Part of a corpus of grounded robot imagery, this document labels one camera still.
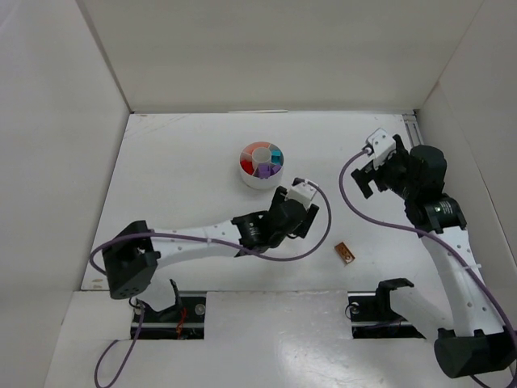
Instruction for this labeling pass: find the purple printed lego brick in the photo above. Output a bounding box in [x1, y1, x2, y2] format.
[267, 164, 282, 176]

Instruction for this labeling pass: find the red lego brick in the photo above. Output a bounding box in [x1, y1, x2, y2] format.
[240, 159, 254, 175]

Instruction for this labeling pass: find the white round divided container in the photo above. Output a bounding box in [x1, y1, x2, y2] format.
[239, 141, 284, 190]

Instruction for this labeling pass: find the teal lego brick pair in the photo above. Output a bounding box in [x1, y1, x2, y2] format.
[271, 150, 282, 165]

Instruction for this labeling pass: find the orange round lego dish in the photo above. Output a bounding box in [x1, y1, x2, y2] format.
[242, 141, 271, 155]

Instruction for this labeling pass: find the brown lego plate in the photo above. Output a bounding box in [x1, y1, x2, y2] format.
[334, 242, 355, 265]

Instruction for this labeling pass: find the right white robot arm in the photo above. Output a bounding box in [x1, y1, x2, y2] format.
[351, 129, 516, 379]

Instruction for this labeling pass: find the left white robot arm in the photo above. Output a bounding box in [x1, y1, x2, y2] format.
[100, 180, 319, 314]

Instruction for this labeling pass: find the aluminium rail right side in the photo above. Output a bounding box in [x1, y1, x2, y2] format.
[402, 113, 424, 146]

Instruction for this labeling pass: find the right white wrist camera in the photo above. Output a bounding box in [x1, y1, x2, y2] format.
[366, 128, 396, 170]

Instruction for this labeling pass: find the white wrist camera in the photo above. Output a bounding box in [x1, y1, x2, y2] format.
[366, 128, 396, 170]
[286, 178, 317, 209]

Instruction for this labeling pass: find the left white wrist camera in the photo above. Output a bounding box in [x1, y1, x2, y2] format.
[286, 178, 317, 209]

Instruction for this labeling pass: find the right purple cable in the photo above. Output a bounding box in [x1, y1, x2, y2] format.
[338, 147, 517, 388]

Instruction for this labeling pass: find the purple cable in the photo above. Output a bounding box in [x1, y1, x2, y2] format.
[338, 147, 517, 388]
[89, 179, 333, 388]

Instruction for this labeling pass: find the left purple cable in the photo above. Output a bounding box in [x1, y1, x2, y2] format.
[89, 179, 333, 388]

